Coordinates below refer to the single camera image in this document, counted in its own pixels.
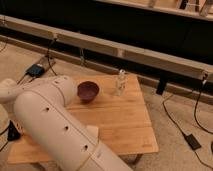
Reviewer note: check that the black power adapter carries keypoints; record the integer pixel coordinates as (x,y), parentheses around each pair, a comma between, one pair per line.
(192,142)

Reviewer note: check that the dark purple bowl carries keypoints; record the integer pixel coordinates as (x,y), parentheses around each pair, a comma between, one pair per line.
(87,91)

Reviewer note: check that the clear plastic bottle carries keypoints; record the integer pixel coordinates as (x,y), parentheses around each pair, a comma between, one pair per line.
(120,82)

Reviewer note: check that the long wooden beam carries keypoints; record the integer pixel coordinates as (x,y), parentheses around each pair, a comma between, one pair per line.
(143,56)

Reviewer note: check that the wooden board table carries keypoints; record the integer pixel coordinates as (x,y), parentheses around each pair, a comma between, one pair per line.
(122,122)

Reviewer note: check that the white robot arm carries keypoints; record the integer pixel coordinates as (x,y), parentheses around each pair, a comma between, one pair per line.
(40,107)

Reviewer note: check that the blue black electronic box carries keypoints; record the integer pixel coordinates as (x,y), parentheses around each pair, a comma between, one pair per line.
(35,70)

